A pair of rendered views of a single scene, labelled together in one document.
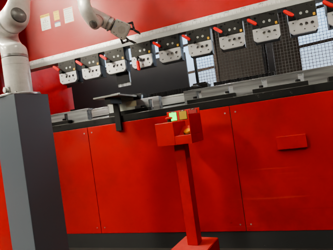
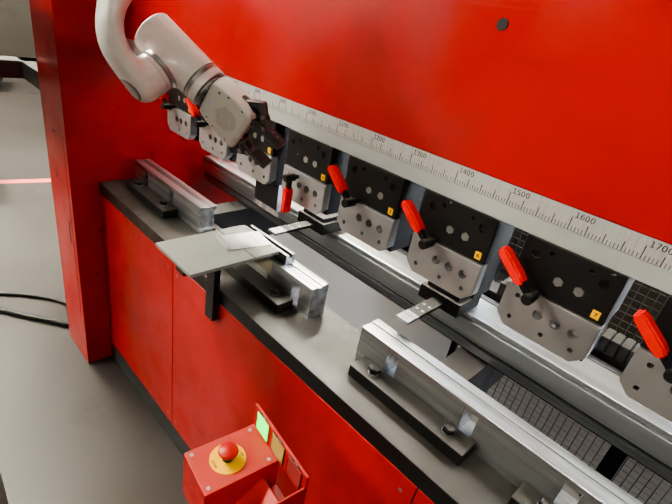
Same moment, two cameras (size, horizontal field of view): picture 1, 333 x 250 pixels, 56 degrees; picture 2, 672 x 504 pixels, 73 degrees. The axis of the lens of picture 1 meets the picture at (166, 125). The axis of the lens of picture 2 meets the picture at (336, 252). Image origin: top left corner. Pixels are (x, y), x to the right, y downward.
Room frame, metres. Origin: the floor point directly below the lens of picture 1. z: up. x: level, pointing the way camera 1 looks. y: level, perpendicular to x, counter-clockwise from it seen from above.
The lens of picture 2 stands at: (1.18, -0.36, 1.59)
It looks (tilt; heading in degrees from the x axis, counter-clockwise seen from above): 27 degrees down; 21
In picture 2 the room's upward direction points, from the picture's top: 11 degrees clockwise
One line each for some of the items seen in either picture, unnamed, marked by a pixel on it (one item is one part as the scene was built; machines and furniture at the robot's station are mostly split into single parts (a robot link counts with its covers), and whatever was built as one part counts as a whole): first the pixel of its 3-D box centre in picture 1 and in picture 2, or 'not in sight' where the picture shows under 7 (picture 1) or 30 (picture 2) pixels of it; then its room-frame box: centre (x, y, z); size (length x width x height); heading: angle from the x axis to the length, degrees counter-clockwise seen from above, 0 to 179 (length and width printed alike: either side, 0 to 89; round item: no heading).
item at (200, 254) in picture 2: (116, 97); (218, 248); (2.06, 0.30, 1.00); 0.26 x 0.18 x 0.01; 160
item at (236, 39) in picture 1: (232, 35); (563, 293); (1.93, -0.47, 1.26); 0.15 x 0.09 x 0.17; 70
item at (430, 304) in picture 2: (198, 86); (434, 300); (2.18, -0.26, 1.01); 0.26 x 0.12 x 0.05; 160
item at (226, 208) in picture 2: not in sight; (269, 215); (2.71, 0.55, 0.81); 0.64 x 0.08 x 0.14; 160
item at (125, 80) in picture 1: (123, 79); (268, 195); (2.20, 0.25, 1.13); 0.10 x 0.02 x 0.10; 70
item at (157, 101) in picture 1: (135, 107); (273, 268); (2.18, 0.20, 0.92); 0.39 x 0.06 x 0.10; 70
